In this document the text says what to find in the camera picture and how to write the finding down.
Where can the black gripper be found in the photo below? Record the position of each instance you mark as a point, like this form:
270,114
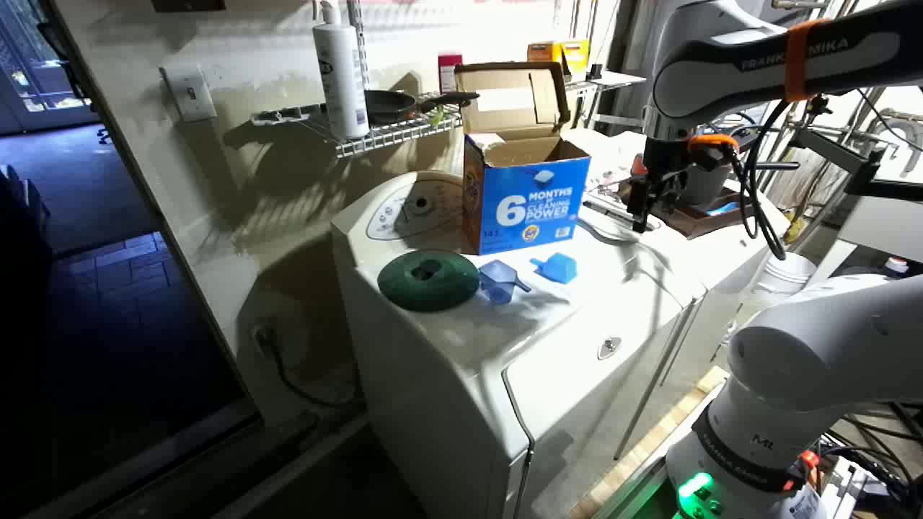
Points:
656,178

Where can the small solid blue cup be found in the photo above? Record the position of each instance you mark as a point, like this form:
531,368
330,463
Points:
557,269

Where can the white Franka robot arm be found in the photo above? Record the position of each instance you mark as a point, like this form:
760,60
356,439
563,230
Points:
825,356

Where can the brown wooden tray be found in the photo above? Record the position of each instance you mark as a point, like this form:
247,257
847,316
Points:
707,221

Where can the grey cooking pot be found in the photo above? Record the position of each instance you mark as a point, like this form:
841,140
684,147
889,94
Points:
703,182

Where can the white dryer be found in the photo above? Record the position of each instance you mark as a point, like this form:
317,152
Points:
710,261

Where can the blue cardboard detergent box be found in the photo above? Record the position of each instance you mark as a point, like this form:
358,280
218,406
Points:
524,204

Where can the yellow box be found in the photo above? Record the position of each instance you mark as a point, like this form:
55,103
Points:
567,55

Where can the round green bowl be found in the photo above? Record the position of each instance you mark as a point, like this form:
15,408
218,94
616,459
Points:
427,280

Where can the pink container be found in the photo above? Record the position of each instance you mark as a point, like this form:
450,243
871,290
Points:
447,72

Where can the brown cardboard box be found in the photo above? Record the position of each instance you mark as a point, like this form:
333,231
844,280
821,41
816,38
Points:
392,134

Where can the black frying pan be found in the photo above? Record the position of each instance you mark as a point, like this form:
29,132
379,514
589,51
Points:
392,106

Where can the green plastic part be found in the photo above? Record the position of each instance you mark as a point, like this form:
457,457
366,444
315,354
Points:
700,496

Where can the tall white bottle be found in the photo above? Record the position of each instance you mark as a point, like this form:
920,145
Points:
342,75

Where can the white wall outlet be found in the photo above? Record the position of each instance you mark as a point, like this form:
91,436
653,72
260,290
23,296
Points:
191,94

